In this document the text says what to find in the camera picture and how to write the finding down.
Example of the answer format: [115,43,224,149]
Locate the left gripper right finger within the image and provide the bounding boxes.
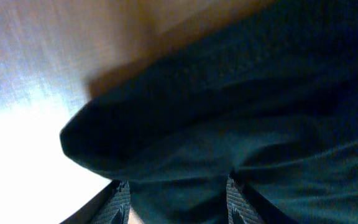
[226,175,297,224]

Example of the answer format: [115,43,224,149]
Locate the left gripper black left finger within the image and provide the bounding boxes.
[62,180,131,224]

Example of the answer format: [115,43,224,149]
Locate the black shorts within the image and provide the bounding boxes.
[60,1,358,223]

